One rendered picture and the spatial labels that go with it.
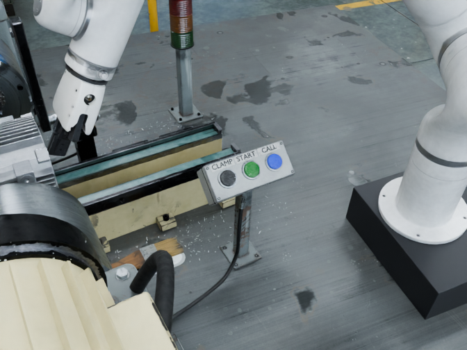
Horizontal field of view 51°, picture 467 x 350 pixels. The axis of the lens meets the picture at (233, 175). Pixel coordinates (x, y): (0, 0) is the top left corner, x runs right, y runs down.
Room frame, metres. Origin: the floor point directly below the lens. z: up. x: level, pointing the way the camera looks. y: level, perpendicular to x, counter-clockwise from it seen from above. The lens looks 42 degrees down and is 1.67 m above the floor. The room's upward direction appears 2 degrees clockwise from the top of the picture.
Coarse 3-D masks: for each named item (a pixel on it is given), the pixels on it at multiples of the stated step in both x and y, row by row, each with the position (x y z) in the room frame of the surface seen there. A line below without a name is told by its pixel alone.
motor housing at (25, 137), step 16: (0, 128) 0.73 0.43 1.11; (16, 128) 0.73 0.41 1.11; (32, 128) 0.74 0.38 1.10; (0, 144) 0.69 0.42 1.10; (16, 144) 0.69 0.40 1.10; (32, 144) 0.71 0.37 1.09; (16, 160) 0.68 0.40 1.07; (32, 160) 0.68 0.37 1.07; (0, 176) 0.64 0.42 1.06; (48, 176) 0.67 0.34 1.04
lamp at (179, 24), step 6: (174, 18) 1.21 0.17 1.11; (180, 18) 1.20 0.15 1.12; (186, 18) 1.21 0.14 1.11; (174, 24) 1.21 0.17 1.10; (180, 24) 1.20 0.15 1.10; (186, 24) 1.21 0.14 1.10; (192, 24) 1.23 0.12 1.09; (174, 30) 1.21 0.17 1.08; (180, 30) 1.20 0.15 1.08; (186, 30) 1.21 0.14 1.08
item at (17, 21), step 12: (12, 24) 0.86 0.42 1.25; (12, 36) 0.86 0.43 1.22; (24, 36) 0.87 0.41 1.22; (24, 48) 0.87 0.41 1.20; (24, 60) 0.86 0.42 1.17; (24, 72) 0.88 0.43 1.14; (36, 84) 0.87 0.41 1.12; (36, 96) 0.87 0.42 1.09; (36, 108) 0.86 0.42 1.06; (48, 120) 0.87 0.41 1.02
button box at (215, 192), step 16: (272, 144) 0.74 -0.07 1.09; (224, 160) 0.69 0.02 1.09; (240, 160) 0.69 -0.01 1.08; (256, 160) 0.70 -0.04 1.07; (288, 160) 0.72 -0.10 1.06; (208, 176) 0.65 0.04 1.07; (240, 176) 0.67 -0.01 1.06; (256, 176) 0.68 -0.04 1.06; (272, 176) 0.69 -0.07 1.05; (208, 192) 0.65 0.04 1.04; (224, 192) 0.64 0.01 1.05; (240, 192) 0.65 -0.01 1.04
